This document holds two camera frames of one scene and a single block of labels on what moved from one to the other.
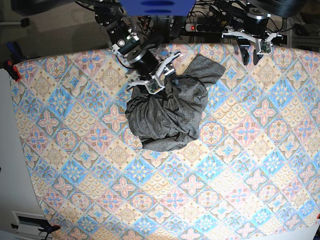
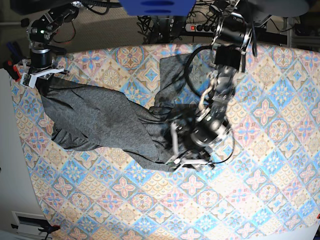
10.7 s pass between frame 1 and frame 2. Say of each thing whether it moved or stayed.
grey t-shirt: moved
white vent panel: stayed
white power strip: stayed
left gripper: moved
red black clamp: stayed
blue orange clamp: stayed
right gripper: moved
